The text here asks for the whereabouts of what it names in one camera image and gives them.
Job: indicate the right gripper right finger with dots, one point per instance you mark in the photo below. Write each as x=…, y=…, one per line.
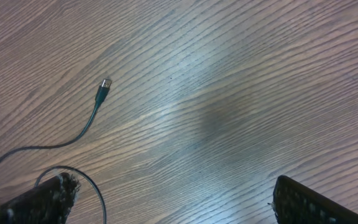
x=294, y=203

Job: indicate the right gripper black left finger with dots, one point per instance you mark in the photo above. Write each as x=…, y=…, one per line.
x=48, y=203

